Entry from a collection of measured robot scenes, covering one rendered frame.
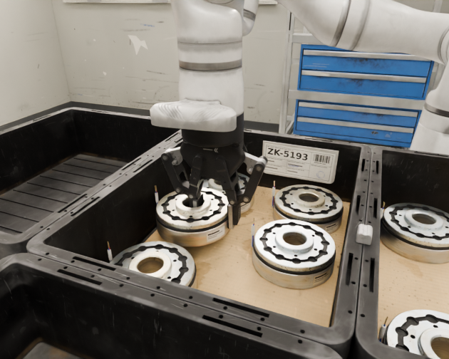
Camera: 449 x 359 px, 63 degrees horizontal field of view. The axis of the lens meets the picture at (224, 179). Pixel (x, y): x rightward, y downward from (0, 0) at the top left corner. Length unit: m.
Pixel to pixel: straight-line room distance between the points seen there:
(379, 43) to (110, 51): 3.41
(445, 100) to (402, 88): 1.61
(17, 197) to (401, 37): 0.72
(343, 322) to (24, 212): 0.52
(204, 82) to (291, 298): 0.26
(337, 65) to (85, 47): 2.63
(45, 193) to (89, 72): 3.48
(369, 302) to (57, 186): 0.57
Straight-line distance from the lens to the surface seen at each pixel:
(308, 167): 0.62
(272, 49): 3.25
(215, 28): 0.39
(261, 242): 0.47
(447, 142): 0.77
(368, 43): 0.70
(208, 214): 0.48
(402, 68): 2.32
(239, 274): 0.47
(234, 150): 0.43
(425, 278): 0.52
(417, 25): 0.76
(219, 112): 0.36
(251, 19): 0.70
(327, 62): 2.32
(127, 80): 3.90
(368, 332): 0.29
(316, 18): 0.69
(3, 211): 0.68
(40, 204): 0.68
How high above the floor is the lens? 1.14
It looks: 27 degrees down
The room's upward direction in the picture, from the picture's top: straight up
